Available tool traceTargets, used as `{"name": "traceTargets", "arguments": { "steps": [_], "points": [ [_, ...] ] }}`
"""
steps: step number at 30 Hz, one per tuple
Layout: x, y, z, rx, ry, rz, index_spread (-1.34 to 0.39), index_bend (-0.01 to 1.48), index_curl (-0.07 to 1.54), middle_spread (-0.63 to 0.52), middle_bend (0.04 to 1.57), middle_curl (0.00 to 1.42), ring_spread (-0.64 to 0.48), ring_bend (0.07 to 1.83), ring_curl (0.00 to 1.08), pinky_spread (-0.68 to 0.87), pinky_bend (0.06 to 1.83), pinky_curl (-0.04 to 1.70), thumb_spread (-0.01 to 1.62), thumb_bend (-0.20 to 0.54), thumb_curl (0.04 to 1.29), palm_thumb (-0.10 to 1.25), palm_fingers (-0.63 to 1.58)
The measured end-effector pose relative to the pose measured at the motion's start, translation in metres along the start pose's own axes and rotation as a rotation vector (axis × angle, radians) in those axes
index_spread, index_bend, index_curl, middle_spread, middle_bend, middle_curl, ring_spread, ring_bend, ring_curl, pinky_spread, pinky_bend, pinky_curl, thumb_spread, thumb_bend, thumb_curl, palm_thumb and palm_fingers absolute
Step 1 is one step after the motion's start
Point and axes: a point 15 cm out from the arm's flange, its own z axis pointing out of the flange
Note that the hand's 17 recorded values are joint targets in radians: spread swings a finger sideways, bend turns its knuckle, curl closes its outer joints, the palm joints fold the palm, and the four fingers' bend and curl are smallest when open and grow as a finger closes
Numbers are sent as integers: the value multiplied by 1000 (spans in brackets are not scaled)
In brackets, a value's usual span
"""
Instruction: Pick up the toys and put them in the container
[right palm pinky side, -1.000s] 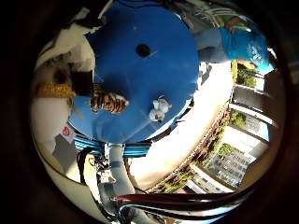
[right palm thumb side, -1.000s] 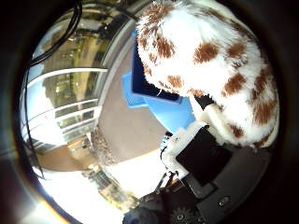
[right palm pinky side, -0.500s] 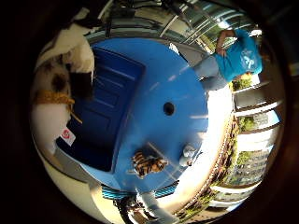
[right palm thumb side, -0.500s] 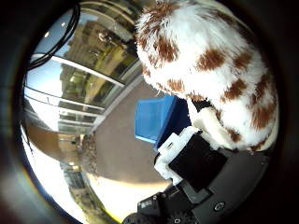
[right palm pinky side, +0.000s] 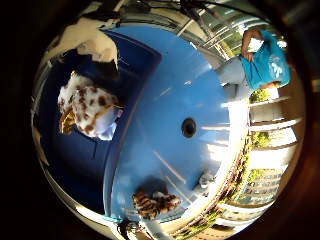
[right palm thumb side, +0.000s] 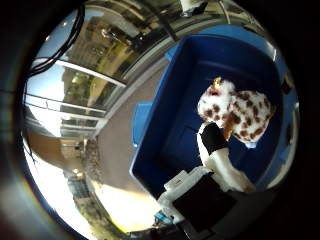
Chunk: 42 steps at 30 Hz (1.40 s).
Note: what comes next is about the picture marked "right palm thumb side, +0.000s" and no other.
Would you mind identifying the white brown spotted plush toy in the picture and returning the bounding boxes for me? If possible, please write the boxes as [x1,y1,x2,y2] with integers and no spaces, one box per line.
[196,77,277,146]

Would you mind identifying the dark blue plastic container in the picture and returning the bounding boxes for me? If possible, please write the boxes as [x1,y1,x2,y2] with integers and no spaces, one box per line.
[129,33,288,201]

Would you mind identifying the black cable bundle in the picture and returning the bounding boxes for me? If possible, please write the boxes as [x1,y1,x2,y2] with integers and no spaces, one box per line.
[22,3,86,79]

